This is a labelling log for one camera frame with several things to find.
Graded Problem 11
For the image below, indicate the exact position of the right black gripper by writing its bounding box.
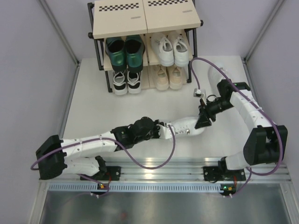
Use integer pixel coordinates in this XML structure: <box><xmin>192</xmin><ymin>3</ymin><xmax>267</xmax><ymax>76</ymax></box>
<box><xmin>195</xmin><ymin>98</ymin><xmax>234</xmax><ymax>129</ymax></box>

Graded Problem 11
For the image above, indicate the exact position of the beige lace sneaker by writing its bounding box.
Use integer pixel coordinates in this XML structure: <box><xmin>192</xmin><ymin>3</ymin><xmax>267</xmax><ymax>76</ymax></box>
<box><xmin>167</xmin><ymin>65</ymin><xmax>186</xmax><ymax>90</ymax></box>
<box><xmin>150</xmin><ymin>65</ymin><xmax>169</xmax><ymax>91</ymax></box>

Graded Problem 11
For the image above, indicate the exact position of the black white sneaker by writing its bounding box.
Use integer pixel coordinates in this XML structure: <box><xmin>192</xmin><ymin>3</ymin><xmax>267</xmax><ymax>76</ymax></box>
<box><xmin>127</xmin><ymin>71</ymin><xmax>142</xmax><ymax>94</ymax></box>
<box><xmin>113</xmin><ymin>71</ymin><xmax>128</xmax><ymax>96</ymax></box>

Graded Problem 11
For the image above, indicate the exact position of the green pointed shoe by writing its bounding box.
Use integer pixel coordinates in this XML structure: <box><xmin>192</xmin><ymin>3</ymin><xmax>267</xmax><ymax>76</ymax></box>
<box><xmin>125</xmin><ymin>35</ymin><xmax>145</xmax><ymax>73</ymax></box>
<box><xmin>105</xmin><ymin>37</ymin><xmax>127</xmax><ymax>72</ymax></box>

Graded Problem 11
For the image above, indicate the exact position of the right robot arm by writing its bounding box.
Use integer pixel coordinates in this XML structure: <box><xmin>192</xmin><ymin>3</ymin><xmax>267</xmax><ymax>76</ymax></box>
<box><xmin>194</xmin><ymin>78</ymin><xmax>288</xmax><ymax>181</ymax></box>

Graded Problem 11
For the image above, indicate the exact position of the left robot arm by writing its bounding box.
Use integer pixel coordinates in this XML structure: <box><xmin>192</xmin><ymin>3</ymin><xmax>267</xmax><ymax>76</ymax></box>
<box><xmin>36</xmin><ymin>117</ymin><xmax>164</xmax><ymax>180</ymax></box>

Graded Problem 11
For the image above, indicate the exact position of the beige three-tier shoe shelf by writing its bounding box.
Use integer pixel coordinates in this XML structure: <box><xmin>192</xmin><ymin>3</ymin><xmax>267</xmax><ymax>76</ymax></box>
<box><xmin>87</xmin><ymin>0</ymin><xmax>203</xmax><ymax>92</ymax></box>

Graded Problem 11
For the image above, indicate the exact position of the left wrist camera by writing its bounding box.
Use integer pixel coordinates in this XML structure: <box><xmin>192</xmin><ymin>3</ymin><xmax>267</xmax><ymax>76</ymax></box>
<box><xmin>157</xmin><ymin>123</ymin><xmax>175</xmax><ymax>140</ymax></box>

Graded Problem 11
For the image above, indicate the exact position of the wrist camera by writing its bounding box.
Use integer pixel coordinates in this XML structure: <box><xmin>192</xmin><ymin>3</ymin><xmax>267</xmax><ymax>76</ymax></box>
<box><xmin>157</xmin><ymin>123</ymin><xmax>175</xmax><ymax>140</ymax></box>
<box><xmin>193</xmin><ymin>89</ymin><xmax>206</xmax><ymax>105</ymax></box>

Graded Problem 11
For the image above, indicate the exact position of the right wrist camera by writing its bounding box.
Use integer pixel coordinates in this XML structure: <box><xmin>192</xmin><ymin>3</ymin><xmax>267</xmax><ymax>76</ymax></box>
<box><xmin>193</xmin><ymin>89</ymin><xmax>206</xmax><ymax>105</ymax></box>

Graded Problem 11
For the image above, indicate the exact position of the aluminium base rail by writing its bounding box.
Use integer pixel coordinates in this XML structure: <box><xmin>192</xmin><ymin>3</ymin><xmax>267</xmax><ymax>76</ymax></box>
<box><xmin>41</xmin><ymin>156</ymin><xmax>292</xmax><ymax>184</ymax></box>

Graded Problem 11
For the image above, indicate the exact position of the slotted cable duct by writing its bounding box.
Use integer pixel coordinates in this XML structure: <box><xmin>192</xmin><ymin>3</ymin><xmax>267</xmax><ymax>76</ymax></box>
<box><xmin>48</xmin><ymin>182</ymin><xmax>235</xmax><ymax>193</ymax></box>

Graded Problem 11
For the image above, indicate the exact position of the right aluminium corner post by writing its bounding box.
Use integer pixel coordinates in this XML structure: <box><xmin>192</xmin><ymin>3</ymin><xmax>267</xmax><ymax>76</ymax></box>
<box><xmin>243</xmin><ymin>0</ymin><xmax>285</xmax><ymax>64</ymax></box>

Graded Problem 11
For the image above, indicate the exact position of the aluminium corner post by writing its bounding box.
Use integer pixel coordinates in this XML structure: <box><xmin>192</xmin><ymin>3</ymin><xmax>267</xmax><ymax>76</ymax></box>
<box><xmin>243</xmin><ymin>0</ymin><xmax>285</xmax><ymax>64</ymax></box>
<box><xmin>37</xmin><ymin>0</ymin><xmax>81</xmax><ymax>67</ymax></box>

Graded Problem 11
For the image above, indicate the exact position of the left aluminium corner post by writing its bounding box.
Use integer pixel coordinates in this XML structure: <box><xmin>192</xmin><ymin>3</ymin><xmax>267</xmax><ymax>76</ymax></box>
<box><xmin>37</xmin><ymin>0</ymin><xmax>81</xmax><ymax>67</ymax></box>

